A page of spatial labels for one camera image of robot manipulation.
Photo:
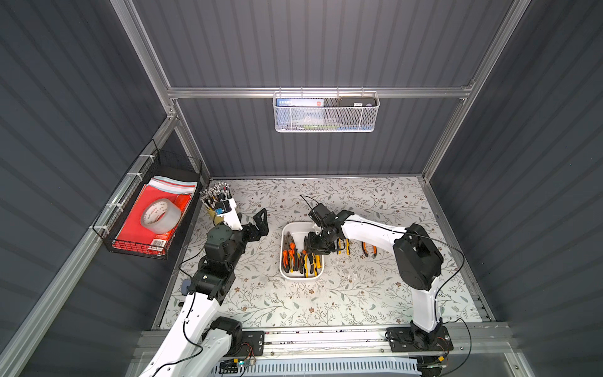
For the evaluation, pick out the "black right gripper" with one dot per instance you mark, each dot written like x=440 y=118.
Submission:
x=323 y=234

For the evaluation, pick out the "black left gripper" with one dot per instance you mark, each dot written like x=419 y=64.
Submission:
x=254 y=229

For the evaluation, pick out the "small yellow handled pliers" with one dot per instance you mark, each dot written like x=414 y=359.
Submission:
x=343 y=246

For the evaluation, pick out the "white plastic storage box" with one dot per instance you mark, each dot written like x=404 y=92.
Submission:
x=298 y=230

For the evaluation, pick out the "orange handled cutting pliers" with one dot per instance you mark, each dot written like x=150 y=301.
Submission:
x=369 y=250

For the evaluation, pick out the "large yellow black pliers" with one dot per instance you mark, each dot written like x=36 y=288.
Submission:
x=310 y=264

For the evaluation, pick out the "orange long nose pliers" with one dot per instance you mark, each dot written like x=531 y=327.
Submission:
x=285 y=257

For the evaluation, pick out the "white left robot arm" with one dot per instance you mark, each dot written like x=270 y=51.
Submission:
x=199 y=339

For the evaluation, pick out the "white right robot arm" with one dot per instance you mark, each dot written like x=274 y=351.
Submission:
x=419 y=261

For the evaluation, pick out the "blue box in basket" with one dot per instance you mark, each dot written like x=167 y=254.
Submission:
x=300 y=102

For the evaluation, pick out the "yellow pen holder cup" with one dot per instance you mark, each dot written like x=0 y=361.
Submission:
x=216 y=216

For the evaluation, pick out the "bundle of pens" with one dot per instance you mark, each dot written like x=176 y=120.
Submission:
x=215 y=194

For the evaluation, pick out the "floral table mat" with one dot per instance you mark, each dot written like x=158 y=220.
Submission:
x=353 y=289

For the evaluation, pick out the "clear tape roll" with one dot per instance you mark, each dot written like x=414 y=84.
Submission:
x=161 y=216

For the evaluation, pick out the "red paper packet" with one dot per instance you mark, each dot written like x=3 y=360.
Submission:
x=133 y=237

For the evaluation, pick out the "small circuit board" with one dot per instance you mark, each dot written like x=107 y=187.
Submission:
x=235 y=366

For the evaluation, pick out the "black device in basket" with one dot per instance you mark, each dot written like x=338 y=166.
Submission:
x=352 y=102

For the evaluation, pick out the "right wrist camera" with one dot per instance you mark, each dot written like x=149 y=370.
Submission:
x=322 y=216

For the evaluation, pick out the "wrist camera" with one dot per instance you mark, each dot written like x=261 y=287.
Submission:
x=226 y=210
x=322 y=216

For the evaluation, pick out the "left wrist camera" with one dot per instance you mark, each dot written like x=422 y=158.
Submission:
x=226 y=210

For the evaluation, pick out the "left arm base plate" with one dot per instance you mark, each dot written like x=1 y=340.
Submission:
x=251 y=344

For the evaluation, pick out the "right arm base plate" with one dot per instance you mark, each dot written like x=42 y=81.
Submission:
x=410 y=339

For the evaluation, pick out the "white ventilated cable duct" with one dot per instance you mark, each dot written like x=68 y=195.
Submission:
x=381 y=366

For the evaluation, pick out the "white mesh wall basket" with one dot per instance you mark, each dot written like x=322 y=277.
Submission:
x=329 y=119

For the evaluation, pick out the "aluminium front rail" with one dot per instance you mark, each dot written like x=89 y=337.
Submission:
x=370 y=340

